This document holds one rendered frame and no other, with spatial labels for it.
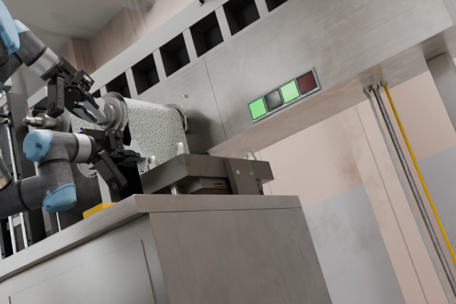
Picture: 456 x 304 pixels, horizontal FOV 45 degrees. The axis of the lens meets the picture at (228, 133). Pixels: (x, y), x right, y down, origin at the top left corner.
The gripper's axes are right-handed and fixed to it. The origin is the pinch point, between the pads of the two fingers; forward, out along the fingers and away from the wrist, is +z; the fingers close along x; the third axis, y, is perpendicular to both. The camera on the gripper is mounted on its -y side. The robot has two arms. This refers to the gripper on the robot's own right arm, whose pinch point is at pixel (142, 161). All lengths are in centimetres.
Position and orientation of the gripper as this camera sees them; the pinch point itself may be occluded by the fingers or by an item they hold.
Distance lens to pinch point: 158.1
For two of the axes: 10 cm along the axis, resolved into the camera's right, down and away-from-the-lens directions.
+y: -2.6, -9.2, 3.0
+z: 6.0, 0.9, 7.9
